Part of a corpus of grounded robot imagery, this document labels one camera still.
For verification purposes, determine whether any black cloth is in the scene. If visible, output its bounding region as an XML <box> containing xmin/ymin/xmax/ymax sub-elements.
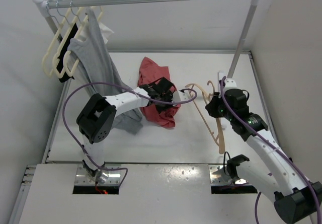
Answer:
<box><xmin>56</xmin><ymin>24</ymin><xmax>78</xmax><ymax>83</ymax></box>

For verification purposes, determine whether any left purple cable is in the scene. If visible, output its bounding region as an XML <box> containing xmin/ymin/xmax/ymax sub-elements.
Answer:
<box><xmin>62</xmin><ymin>82</ymin><xmax>198</xmax><ymax>187</ymax></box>

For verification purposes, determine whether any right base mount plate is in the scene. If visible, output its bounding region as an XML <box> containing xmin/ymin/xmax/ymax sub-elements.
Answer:
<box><xmin>208</xmin><ymin>164</ymin><xmax>250</xmax><ymax>187</ymax></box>

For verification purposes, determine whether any red t shirt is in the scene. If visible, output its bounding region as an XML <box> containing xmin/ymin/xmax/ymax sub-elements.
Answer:
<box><xmin>137</xmin><ymin>57</ymin><xmax>180</xmax><ymax>129</ymax></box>

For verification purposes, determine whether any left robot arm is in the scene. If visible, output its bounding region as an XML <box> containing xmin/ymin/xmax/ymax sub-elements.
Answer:
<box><xmin>76</xmin><ymin>77</ymin><xmax>176</xmax><ymax>177</ymax></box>

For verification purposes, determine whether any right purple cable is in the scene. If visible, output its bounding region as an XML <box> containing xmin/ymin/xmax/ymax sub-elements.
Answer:
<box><xmin>218</xmin><ymin>76</ymin><xmax>317</xmax><ymax>224</ymax></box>

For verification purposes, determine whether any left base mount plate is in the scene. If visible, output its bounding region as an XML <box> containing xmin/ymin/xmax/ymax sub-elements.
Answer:
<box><xmin>74</xmin><ymin>165</ymin><xmax>121</xmax><ymax>187</ymax></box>

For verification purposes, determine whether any cream hanger outer left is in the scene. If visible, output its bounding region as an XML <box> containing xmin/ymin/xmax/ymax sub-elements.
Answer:
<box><xmin>40</xmin><ymin>0</ymin><xmax>72</xmax><ymax>77</ymax></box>

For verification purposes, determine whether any purple cable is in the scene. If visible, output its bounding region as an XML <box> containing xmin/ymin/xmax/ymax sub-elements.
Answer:
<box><xmin>218</xmin><ymin>76</ymin><xmax>317</xmax><ymax>224</ymax></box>
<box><xmin>62</xmin><ymin>82</ymin><xmax>198</xmax><ymax>187</ymax></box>

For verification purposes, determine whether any base mount plate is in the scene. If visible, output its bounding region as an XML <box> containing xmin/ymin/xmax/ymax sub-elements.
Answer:
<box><xmin>208</xmin><ymin>164</ymin><xmax>250</xmax><ymax>187</ymax></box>
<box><xmin>74</xmin><ymin>165</ymin><xmax>121</xmax><ymax>187</ymax></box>

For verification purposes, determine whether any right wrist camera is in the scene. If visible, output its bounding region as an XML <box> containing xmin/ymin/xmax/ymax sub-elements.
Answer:
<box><xmin>223</xmin><ymin>78</ymin><xmax>237</xmax><ymax>92</ymax></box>

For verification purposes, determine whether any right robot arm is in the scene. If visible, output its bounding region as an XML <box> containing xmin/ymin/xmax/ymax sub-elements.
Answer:
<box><xmin>205</xmin><ymin>88</ymin><xmax>321</xmax><ymax>223</ymax></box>

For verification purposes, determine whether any grey t shirt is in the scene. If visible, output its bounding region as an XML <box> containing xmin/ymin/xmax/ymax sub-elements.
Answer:
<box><xmin>68</xmin><ymin>8</ymin><xmax>143</xmax><ymax>135</ymax></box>

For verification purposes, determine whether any white cloth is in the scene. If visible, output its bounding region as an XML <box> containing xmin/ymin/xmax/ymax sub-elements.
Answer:
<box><xmin>99</xmin><ymin>22</ymin><xmax>114</xmax><ymax>44</ymax></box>

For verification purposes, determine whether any beige plastic hanger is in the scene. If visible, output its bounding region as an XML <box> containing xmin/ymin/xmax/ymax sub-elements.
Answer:
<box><xmin>185</xmin><ymin>80</ymin><xmax>226</xmax><ymax>155</ymax></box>

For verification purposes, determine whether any white clothes rack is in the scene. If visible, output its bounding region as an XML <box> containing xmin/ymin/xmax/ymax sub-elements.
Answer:
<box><xmin>32</xmin><ymin>0</ymin><xmax>260</xmax><ymax>78</ymax></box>

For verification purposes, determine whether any cream hanger with grey shirt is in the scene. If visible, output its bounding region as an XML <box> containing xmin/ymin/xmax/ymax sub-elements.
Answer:
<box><xmin>63</xmin><ymin>13</ymin><xmax>89</xmax><ymax>77</ymax></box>

